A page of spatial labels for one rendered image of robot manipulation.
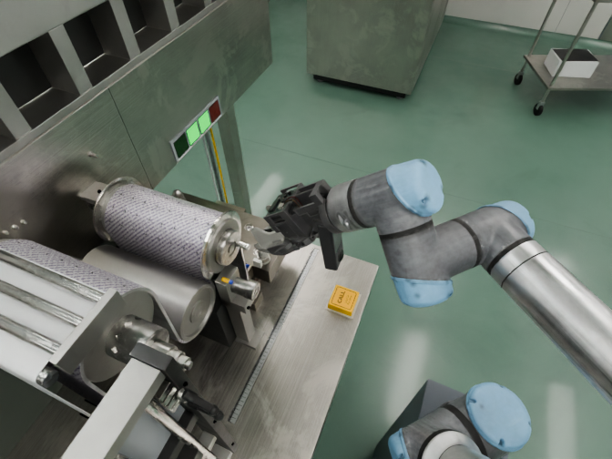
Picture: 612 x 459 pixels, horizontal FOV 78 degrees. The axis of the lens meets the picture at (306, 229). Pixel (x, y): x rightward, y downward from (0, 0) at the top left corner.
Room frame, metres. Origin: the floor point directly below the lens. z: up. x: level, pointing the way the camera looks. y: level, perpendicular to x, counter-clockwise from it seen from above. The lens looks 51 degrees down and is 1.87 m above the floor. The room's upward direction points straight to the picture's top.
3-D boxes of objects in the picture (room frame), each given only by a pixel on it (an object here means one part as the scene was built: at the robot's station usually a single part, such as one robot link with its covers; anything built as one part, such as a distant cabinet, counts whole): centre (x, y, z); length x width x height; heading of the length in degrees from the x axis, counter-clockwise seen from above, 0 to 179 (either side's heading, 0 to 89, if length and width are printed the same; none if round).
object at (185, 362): (0.20, 0.19, 1.34); 0.06 x 0.03 x 0.03; 68
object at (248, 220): (0.69, 0.25, 1.00); 0.40 x 0.16 x 0.06; 68
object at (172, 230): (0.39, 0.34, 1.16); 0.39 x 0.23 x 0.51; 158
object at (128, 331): (0.22, 0.24, 1.34); 0.06 x 0.06 x 0.06; 68
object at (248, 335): (0.41, 0.15, 1.05); 0.06 x 0.05 x 0.31; 68
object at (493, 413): (0.17, -0.35, 1.07); 0.13 x 0.12 x 0.14; 115
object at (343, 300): (0.52, -0.11, 0.91); 0.07 x 0.07 x 0.02; 68
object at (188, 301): (0.40, 0.33, 1.18); 0.26 x 0.12 x 0.12; 68
